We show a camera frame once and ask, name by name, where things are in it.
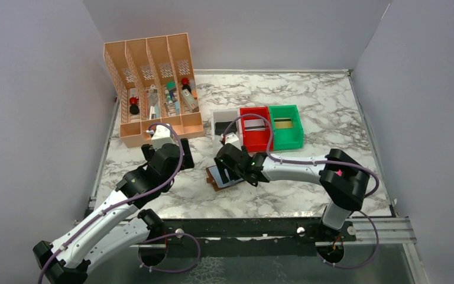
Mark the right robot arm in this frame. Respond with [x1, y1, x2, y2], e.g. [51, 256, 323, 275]
[214, 143, 378, 241]

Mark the red plastic bin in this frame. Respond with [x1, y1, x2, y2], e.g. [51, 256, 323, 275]
[239, 106, 270, 152]

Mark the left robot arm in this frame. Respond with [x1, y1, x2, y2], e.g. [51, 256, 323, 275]
[33, 138, 194, 283]

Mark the silver card in red bin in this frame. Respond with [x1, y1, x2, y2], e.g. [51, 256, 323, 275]
[244, 119, 266, 131]

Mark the orange desk organizer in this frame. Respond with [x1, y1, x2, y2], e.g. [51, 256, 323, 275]
[103, 33, 205, 148]

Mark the purple cable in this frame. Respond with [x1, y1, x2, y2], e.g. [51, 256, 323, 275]
[219, 114, 381, 271]
[37, 122, 201, 284]

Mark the black card in white bin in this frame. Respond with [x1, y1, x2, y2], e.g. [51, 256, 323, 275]
[214, 121, 230, 135]

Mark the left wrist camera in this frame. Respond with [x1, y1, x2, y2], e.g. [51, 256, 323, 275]
[151, 125, 174, 150]

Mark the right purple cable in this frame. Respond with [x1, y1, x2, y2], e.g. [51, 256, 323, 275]
[219, 114, 381, 271]

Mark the gold card in green bin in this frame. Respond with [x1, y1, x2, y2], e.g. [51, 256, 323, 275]
[274, 118, 293, 130]

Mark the green plastic bin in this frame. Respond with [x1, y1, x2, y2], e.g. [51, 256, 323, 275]
[268, 105, 304, 151]

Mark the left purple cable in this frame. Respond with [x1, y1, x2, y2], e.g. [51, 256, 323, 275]
[37, 122, 201, 284]

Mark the white plastic bin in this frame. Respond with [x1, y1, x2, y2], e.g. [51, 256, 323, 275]
[210, 108, 243, 156]

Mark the red black stamp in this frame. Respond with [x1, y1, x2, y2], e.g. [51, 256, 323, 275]
[129, 96, 140, 115]

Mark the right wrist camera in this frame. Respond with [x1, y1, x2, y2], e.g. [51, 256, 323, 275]
[222, 133, 242, 149]

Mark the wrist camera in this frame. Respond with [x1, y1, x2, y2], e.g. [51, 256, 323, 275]
[222, 133, 242, 149]
[151, 125, 174, 150]

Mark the black mounting rail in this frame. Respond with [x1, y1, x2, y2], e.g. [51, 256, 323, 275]
[125, 216, 412, 260]

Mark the brown leather card holder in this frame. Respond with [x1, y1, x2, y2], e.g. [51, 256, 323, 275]
[206, 166, 245, 191]

